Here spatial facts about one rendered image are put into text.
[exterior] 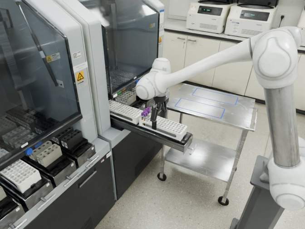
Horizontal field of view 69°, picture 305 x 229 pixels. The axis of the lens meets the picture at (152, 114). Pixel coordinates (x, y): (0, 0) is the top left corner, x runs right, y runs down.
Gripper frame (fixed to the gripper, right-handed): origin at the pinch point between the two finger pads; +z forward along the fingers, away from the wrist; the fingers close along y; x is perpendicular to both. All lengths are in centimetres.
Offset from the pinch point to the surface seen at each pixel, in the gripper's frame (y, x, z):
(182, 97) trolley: 45.1, 3.1, 4.0
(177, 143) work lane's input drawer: -6.4, -16.9, 5.0
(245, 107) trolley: 57, -44, 4
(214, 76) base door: 229, 22, 60
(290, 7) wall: 292, -48, -39
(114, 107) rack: -1.0, 34.6, 0.0
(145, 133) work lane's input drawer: -6.7, 5.4, 7.2
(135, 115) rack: -1.7, 16.4, -0.3
